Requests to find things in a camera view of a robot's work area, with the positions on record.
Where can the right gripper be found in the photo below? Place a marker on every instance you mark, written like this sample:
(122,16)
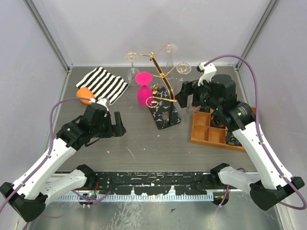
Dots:
(196,88)

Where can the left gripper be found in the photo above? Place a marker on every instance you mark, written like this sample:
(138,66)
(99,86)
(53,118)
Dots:
(117,130)

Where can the gold wine glass rack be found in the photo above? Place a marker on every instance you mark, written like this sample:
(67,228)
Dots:
(162,106)

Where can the clear champagne flute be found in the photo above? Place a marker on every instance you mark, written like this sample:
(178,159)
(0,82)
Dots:
(170,49)
(182,69)

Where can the pink plastic wine glass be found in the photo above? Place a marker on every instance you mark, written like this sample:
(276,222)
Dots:
(145,93)

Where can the orange plastic wine glass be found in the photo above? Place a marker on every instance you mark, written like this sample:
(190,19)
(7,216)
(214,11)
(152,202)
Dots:
(86,94)

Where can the clear stemless glass tumbler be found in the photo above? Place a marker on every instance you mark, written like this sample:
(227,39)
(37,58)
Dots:
(133,71)

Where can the clear round wine glass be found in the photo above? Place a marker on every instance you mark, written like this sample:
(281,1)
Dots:
(190,109)

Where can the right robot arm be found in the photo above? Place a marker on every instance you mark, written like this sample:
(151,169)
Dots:
(273,183)

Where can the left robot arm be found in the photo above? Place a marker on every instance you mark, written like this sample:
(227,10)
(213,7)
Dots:
(30,194)

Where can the striped black white cloth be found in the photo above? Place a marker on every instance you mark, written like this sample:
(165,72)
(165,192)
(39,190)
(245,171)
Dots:
(103,84)

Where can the orange compartment tray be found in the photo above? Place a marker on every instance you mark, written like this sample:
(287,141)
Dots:
(204,132)

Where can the black coil centre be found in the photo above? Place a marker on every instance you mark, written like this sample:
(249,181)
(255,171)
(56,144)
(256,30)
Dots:
(215,121)

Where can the black coil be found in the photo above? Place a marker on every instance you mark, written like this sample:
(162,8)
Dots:
(215,121)
(230,139)

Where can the black coil bottom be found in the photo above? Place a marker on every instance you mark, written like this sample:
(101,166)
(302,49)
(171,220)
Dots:
(230,139)

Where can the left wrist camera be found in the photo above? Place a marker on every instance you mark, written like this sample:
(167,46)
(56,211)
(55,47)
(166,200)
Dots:
(104,102)

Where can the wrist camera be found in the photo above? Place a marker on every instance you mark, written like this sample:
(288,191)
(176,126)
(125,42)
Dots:
(104,102)
(207,71)

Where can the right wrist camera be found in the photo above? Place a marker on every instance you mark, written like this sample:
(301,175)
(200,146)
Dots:
(207,71)

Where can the black mounting base plate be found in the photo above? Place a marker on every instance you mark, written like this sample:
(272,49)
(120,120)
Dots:
(156,183)

